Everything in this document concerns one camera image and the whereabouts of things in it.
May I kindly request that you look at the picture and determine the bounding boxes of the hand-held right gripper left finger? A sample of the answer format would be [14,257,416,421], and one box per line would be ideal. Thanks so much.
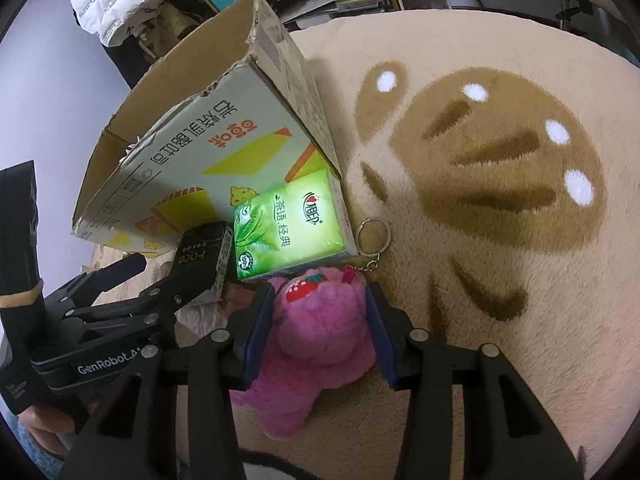
[59,282,276,480]

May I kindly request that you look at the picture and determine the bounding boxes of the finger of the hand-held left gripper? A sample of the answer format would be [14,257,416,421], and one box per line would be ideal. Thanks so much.
[135,259,224,327]
[47,254,148,307]

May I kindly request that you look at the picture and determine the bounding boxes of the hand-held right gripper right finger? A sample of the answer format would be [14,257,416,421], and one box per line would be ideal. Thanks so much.
[365,282,586,480]

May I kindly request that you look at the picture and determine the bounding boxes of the small black box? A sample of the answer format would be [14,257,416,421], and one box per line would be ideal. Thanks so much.
[175,221,235,306]

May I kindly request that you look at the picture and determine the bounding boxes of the pink plush bear keychain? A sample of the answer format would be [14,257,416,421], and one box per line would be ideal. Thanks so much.
[230,217,392,443]

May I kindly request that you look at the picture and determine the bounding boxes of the printed cardboard box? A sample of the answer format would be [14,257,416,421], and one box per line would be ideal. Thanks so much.
[70,0,346,261]

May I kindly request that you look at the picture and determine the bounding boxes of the person's left hand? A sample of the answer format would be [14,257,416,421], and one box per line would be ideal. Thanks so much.
[20,400,89,463]

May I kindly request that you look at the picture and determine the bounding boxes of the light blue fuzzy pants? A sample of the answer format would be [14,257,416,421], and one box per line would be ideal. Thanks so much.
[2,410,71,480]

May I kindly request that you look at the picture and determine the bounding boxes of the green tissue pack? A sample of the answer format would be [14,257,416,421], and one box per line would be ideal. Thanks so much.
[231,169,358,281]

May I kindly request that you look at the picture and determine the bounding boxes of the beige patterned blanket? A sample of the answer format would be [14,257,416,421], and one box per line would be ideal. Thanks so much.
[80,7,640,480]

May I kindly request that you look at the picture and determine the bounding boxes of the black hanging coat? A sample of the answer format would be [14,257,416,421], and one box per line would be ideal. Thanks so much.
[102,35,166,91]

